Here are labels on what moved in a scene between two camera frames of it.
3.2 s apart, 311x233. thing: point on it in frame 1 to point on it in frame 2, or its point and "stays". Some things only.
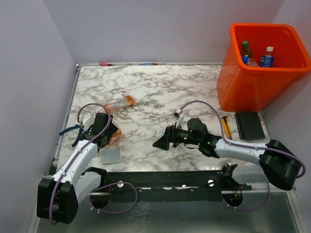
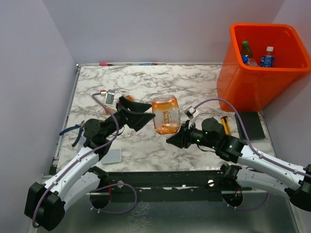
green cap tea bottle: x=246 y=50 stays
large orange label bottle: x=116 y=138 to x=166 y=114
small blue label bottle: x=267 y=60 stays
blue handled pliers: x=81 y=129 stays
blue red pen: x=151 y=64 stays
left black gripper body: x=111 y=131 to x=120 y=115
